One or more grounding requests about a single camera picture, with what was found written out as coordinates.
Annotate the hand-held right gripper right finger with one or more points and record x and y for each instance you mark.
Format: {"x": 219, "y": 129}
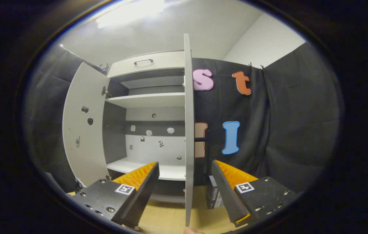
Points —
{"x": 224, "y": 191}

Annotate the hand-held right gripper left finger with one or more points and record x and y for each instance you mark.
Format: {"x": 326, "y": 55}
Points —
{"x": 144, "y": 191}

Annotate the white cabinet door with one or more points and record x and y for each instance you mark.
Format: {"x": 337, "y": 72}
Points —
{"x": 89, "y": 162}
{"x": 188, "y": 130}

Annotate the white and grey cabinet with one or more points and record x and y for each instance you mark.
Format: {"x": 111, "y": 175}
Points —
{"x": 151, "y": 149}

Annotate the white cabinet shelf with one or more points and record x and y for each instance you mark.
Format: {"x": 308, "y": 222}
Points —
{"x": 151, "y": 100}

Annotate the metal cabinet door hinge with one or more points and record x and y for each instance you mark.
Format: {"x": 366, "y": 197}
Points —
{"x": 105, "y": 92}

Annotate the white cabinet drawer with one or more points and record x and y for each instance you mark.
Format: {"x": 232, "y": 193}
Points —
{"x": 164, "y": 63}

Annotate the black box white label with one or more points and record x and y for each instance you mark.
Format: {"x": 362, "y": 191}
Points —
{"x": 212, "y": 195}

